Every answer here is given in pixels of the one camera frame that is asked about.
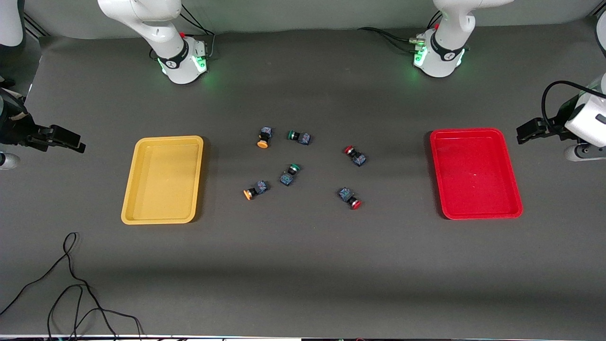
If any red push button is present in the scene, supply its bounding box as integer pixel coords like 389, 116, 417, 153
343, 145, 367, 167
338, 187, 363, 210

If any yellow push button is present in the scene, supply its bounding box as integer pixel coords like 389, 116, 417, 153
243, 180, 269, 201
256, 126, 274, 149

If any red plastic tray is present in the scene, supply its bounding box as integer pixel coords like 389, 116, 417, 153
429, 128, 524, 221

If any yellow plastic tray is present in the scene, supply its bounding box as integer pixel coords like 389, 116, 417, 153
121, 135, 204, 225

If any green push button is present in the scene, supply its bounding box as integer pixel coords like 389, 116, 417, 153
287, 129, 312, 146
279, 163, 302, 187

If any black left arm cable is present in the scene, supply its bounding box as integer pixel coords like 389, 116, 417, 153
541, 81, 606, 126

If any dark frame rail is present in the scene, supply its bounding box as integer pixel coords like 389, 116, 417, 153
19, 10, 48, 38

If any thin black loose cable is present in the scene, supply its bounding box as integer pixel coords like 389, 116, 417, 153
0, 232, 143, 341

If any black right base cable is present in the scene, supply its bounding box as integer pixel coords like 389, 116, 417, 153
178, 4, 216, 61

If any black base cable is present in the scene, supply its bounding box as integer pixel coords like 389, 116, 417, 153
357, 27, 419, 52
178, 4, 216, 61

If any black left base cable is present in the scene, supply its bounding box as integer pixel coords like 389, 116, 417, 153
357, 27, 419, 52

